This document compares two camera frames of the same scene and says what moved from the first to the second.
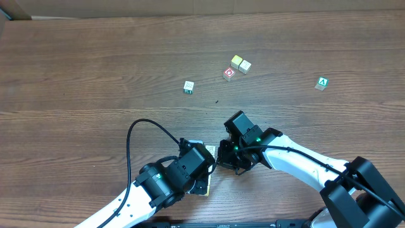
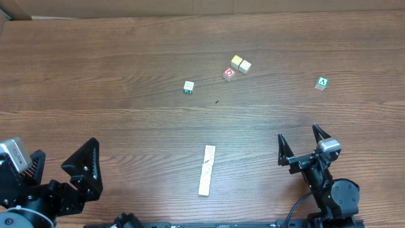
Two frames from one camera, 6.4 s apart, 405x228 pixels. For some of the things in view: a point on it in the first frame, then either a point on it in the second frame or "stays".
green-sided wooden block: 188,87 stays
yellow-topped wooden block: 236,61 stays
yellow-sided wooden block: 244,66 stays
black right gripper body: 224,155 → 304,160
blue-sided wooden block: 211,149 stays
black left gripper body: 202,182 → 54,185
